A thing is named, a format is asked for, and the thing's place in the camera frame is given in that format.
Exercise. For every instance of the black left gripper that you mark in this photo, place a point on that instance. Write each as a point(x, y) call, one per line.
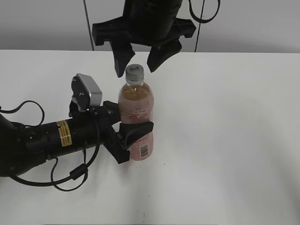
point(95, 126)

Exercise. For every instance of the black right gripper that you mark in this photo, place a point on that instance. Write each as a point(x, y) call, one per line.
point(161, 32)

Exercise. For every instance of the white bottle cap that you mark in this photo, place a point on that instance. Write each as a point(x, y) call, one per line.
point(134, 74)

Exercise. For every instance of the pink label tea bottle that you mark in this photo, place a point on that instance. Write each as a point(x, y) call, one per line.
point(136, 106)

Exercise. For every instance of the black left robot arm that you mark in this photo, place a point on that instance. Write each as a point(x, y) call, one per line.
point(23, 148)

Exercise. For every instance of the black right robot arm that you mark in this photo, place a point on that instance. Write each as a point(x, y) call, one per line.
point(150, 7)

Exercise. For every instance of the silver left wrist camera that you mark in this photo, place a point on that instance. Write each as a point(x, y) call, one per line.
point(86, 92)

